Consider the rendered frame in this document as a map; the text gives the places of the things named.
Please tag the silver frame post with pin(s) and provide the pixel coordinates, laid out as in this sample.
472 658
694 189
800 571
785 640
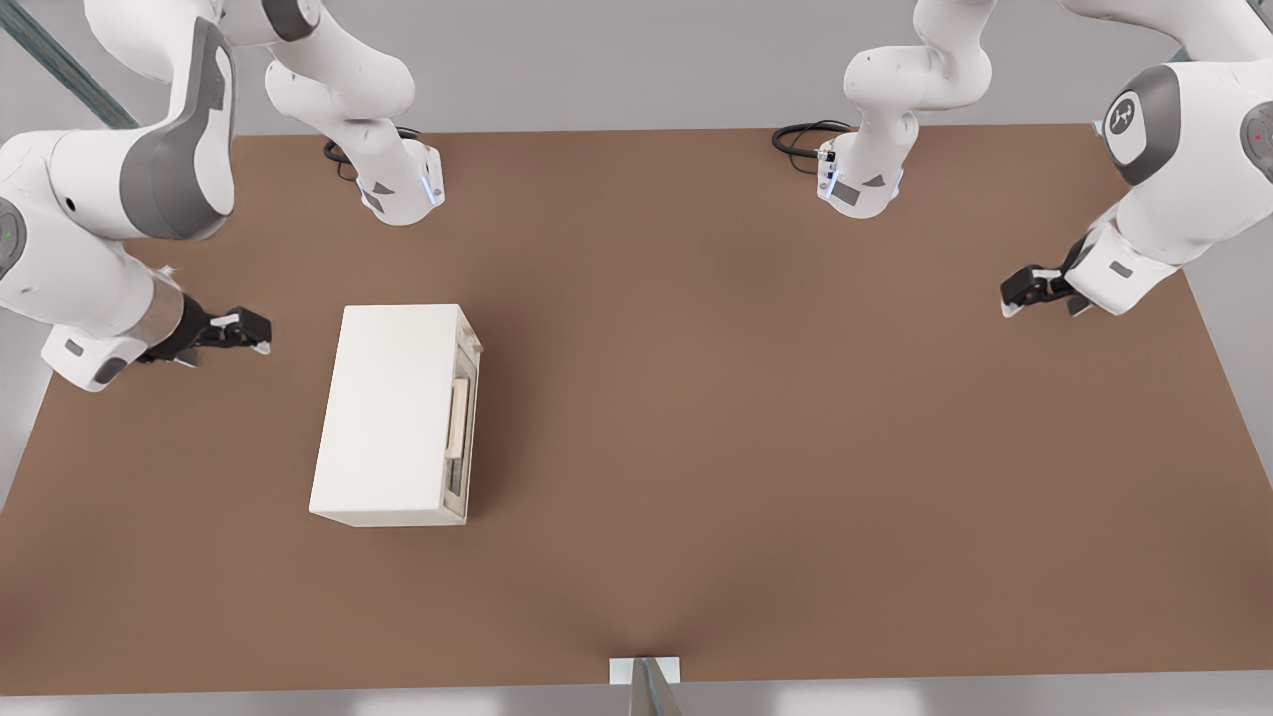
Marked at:
60 62
646 686

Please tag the white oven body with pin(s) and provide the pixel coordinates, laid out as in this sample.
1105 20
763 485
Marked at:
388 413

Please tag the oven door with glass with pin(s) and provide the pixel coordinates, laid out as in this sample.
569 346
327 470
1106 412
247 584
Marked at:
464 438

